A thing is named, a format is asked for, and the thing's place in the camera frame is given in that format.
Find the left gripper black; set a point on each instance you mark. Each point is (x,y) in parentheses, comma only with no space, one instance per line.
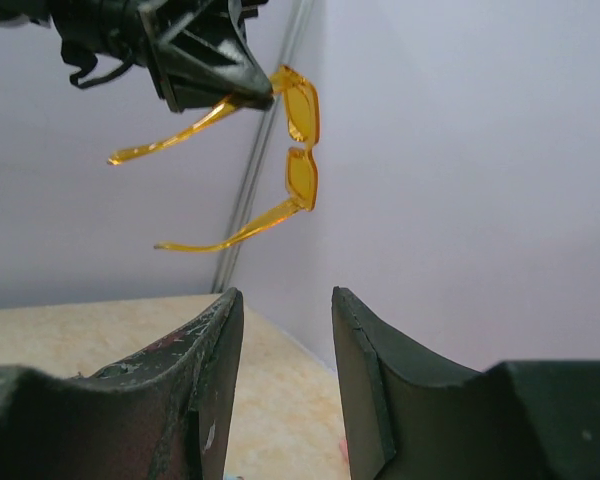
(196,51)

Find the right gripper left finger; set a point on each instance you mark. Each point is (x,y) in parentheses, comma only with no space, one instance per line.
(163,412)

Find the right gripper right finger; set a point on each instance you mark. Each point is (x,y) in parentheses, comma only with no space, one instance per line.
(410,413)

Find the orange sunglasses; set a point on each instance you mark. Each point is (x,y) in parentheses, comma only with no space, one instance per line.
(302,109)

